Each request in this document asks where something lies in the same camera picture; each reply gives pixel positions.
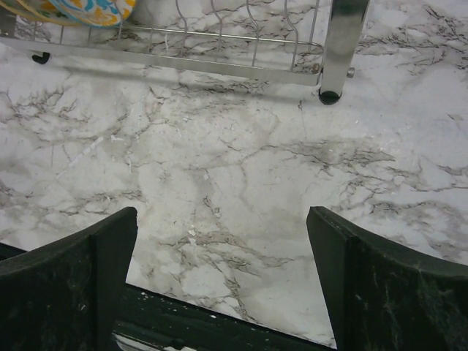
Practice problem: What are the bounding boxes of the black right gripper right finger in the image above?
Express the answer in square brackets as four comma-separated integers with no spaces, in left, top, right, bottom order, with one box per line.
[306,206,467,350]

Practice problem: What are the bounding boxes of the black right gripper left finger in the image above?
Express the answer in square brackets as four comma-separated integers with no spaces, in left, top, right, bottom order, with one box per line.
[1,207,137,350]

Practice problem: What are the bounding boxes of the blue orange floral bowl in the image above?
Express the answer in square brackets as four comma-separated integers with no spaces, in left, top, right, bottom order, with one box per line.
[50,0,137,28]

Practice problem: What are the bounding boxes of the orange flower bowl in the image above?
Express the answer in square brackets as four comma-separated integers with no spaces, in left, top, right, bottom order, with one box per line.
[1,0,80,26]

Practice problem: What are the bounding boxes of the stainless steel dish rack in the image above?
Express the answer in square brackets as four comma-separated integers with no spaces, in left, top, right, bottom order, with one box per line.
[1,1,369,105]

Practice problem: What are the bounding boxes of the black mounting rail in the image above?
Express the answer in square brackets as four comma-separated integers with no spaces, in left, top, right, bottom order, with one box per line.
[0,241,337,351]

